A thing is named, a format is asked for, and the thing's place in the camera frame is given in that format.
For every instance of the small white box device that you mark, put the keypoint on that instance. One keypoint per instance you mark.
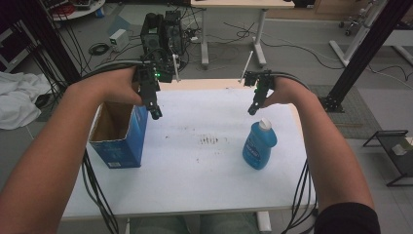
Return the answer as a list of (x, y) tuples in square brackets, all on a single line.
[(118, 39)]

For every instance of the black computer tower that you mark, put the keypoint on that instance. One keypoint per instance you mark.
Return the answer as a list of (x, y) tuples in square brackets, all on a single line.
[(160, 34)]

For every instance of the blue cardboard box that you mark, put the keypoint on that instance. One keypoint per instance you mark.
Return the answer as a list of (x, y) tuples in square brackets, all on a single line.
[(130, 143)]

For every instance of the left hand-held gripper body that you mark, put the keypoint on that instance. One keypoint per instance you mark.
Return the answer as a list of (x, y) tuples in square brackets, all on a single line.
[(150, 76)]

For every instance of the black metal frame post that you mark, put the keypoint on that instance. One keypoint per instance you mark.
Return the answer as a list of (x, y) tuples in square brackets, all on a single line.
[(367, 48), (52, 39)]

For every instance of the office chair base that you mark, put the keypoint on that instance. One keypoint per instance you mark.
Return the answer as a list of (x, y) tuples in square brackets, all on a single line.
[(350, 26)]

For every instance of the round white table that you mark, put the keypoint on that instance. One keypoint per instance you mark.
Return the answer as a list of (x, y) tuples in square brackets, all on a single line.
[(81, 11)]

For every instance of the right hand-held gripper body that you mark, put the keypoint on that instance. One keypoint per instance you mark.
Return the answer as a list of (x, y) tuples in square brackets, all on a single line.
[(263, 83)]

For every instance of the grey floor mat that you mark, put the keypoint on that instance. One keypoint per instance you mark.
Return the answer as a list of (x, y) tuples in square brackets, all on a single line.
[(354, 113)]

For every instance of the white metal stand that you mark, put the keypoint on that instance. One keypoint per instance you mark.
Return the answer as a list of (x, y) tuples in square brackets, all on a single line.
[(354, 39)]

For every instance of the person's left hand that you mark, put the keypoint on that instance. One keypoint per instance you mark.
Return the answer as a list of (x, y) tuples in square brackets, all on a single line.
[(118, 86)]

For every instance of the white table leg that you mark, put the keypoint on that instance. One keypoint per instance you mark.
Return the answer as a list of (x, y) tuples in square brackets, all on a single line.
[(264, 222)]

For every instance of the white cloth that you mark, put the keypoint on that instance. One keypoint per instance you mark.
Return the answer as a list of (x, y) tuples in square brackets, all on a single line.
[(19, 97)]

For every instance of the person's right hand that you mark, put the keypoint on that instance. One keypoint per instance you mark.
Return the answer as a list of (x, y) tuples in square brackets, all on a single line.
[(287, 92)]

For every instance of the person's legs in green trousers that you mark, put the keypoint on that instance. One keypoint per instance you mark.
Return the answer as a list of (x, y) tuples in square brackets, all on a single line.
[(195, 224)]

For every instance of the thin white rod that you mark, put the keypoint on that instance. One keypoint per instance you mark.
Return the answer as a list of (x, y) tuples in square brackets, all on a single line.
[(246, 66), (176, 68)]

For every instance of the blue bottle with white cap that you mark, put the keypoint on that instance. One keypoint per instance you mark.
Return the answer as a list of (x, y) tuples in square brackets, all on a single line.
[(259, 146)]

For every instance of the black sleeve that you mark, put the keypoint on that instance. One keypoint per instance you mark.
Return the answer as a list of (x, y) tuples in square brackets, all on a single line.
[(347, 219)]

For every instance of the beige desk with white legs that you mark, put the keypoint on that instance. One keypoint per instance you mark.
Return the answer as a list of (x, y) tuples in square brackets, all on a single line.
[(240, 4)]

